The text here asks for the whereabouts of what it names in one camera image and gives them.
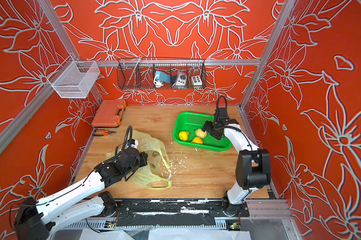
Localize blue white device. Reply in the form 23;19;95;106
153;71;171;88

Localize orange tool case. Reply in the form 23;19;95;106
91;100;127;128

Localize white round socket box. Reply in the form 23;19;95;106
171;72;188;87

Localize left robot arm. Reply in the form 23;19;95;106
14;147;148;240

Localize white button box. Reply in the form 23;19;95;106
190;76;203;89

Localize yellow plastic bag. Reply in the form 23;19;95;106
104;126;171;190

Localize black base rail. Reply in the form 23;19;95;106
104;199;249;230

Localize green plastic basket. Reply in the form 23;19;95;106
172;112;231;152

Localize black wire wall basket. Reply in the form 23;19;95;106
117;58;207;90

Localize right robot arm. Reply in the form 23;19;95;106
202;107;271;217

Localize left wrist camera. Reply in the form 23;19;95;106
126;139;138;149

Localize orange handled pliers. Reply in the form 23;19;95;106
92;130;116;137

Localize pale yellow pear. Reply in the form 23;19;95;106
195;129;207;139

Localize orange yellow pear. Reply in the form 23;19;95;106
191;137;203;145

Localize clear wire basket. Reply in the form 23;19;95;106
47;62;100;99

